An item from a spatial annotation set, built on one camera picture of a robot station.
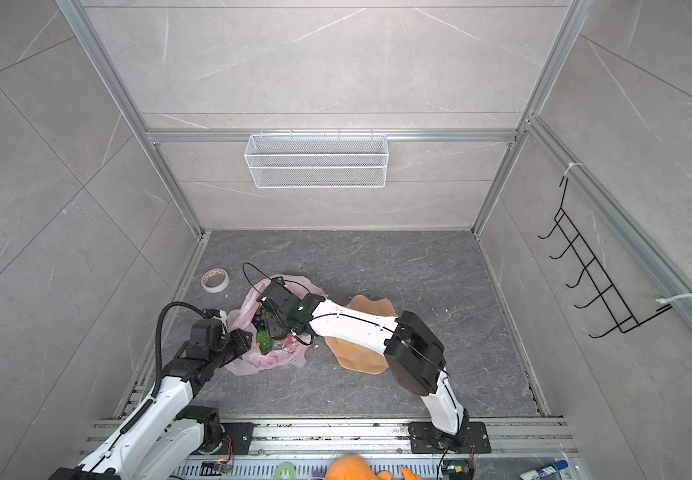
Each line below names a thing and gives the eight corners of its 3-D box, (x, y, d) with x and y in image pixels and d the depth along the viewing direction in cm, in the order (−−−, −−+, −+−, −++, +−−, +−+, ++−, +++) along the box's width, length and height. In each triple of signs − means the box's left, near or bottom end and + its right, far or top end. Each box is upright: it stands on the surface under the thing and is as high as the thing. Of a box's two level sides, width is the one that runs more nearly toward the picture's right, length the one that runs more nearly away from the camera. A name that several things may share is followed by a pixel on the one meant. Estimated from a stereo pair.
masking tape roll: (199, 292, 104) (196, 288, 102) (207, 272, 110) (204, 268, 108) (225, 292, 104) (222, 288, 102) (231, 272, 110) (229, 268, 108)
